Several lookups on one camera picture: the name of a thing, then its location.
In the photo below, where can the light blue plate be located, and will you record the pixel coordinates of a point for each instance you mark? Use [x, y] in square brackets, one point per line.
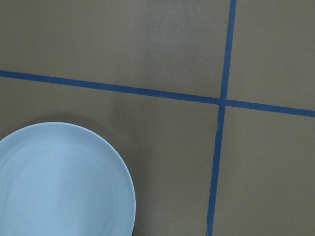
[60, 179]

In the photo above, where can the crossing blue tape strip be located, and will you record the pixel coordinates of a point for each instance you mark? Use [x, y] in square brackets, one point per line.
[221, 117]

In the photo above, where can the long blue tape strip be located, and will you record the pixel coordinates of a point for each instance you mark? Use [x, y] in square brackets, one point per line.
[157, 93]

